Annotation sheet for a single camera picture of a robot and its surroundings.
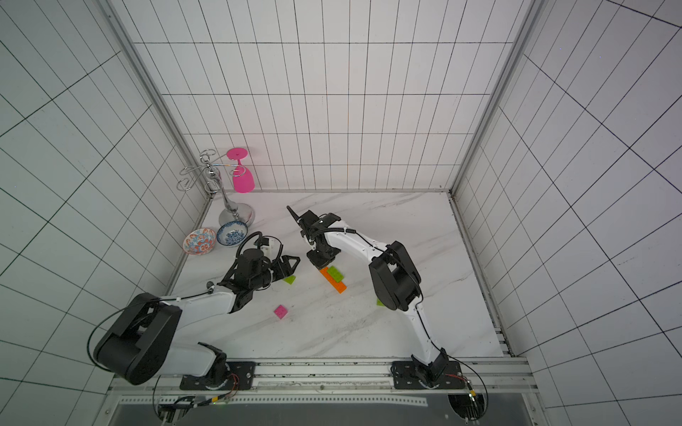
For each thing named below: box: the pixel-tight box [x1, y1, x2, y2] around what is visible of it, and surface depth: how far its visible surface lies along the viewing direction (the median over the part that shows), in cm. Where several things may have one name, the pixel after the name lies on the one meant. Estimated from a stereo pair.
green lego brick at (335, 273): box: [326, 265, 345, 284], surface depth 94 cm
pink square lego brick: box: [273, 304, 289, 320], surface depth 86 cm
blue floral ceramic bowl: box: [216, 220, 248, 247], surface depth 105 cm
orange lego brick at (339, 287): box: [330, 279, 348, 294], surface depth 92 cm
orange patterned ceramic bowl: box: [182, 227, 217, 255], surface depth 102 cm
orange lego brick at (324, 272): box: [319, 266, 341, 287], surface depth 94 cm
